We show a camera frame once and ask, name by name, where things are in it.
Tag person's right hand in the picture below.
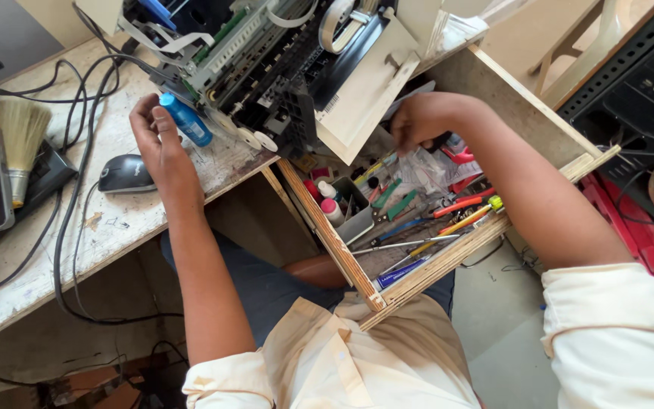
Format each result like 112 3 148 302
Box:
390 92 470 156

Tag person's left hand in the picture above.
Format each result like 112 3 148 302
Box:
129 93 202 201

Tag blue tube bottle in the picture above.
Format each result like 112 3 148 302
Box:
159 92 213 148

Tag clear plastic bag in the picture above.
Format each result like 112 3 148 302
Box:
386 147 453 197

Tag green plastic tool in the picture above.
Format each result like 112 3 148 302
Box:
386 189 419 222

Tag grey plastic tray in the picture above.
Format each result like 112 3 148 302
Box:
330 176 375 245

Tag open wooden drawer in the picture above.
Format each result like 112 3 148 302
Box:
276 44 622 331

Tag white bottle pink cap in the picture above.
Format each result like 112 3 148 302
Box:
320 198 346 228

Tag silver metal rod tool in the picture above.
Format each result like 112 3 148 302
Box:
352 234 461 256

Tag blue white tube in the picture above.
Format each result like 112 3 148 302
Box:
372 258 431 292

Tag disassembled printer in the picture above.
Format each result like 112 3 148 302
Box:
117 0 421 165

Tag wooden stool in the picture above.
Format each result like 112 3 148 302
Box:
528 0 654 110

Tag blue trousers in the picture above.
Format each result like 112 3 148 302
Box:
159 230 456 348

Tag cream shirt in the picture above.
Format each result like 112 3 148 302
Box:
182 262 654 409

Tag black computer case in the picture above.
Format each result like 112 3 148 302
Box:
557 0 654 245

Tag red plastic crate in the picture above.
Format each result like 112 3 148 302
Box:
579 173 654 308

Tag black computer mouse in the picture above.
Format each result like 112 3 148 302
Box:
98 154 157 194

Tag black power adapter box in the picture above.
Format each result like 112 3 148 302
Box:
15 141 79 223

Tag straw bristle brush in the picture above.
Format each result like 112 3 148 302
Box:
0 100 53 209

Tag red handled pliers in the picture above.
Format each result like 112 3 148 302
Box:
433 187 497 219

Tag blue handled tool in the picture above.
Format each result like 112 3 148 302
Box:
370 218 433 247

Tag yellow handled screwdriver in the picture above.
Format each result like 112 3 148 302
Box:
408 195 504 259

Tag black cable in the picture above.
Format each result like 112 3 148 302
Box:
0 3 186 327

